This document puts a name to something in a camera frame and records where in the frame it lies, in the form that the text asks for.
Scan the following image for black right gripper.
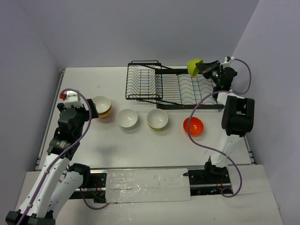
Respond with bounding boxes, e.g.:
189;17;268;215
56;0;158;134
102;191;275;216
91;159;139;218
196;60;223;87

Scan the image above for lime green plastic bowl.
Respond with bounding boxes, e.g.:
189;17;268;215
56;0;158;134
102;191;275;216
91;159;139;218
187;59;203;77

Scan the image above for plain white bowl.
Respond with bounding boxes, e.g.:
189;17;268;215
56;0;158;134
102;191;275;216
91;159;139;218
116;109;138;129

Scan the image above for orange plastic bowl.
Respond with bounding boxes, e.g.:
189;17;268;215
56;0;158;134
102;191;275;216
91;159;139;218
183;117;204;136

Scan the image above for white bowl flower pattern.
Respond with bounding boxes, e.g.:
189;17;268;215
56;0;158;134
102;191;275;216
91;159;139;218
147;109;168;131

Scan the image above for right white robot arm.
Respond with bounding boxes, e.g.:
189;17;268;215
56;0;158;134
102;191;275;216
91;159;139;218
82;60;255;183

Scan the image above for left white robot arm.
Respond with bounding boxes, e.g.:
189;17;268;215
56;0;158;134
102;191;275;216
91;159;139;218
6;99;98;225

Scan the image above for white bowl orange yellow stripes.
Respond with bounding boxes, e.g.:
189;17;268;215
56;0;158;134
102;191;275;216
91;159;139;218
92;96;112;119

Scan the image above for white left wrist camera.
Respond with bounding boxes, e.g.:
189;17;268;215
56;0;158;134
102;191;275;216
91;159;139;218
59;91;82;108

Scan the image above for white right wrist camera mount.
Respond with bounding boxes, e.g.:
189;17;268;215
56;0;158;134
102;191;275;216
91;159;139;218
220;56;235;66

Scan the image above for black wire dish rack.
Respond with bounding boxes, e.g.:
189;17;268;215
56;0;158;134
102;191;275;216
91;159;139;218
125;60;215;110

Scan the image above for aluminium table edge rail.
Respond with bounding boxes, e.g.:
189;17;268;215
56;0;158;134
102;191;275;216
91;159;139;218
34;68;65;171

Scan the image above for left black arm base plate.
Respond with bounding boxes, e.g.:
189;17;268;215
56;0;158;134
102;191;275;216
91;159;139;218
69;171;107;203

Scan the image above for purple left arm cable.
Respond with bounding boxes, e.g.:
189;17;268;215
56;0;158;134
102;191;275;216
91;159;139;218
14;88;111;225

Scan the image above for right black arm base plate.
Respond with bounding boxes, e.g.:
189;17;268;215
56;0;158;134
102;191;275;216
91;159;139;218
183;169;233;196

